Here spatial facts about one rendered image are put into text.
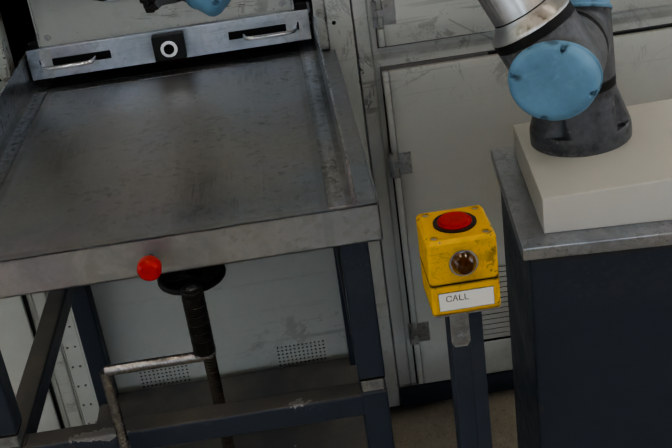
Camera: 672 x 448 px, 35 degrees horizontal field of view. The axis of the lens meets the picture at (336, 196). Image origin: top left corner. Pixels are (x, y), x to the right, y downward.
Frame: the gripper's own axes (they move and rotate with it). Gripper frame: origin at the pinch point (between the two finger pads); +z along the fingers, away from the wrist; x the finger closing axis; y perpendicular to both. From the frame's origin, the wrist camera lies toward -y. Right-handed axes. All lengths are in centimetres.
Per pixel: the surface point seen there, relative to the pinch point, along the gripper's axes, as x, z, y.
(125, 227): -42, -37, -4
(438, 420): -86, 54, 43
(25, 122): -17.6, 4.7, -25.5
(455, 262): -53, -63, 36
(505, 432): -90, 47, 56
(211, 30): -2.5, 17.7, 8.2
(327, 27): -5.5, 15.8, 30.0
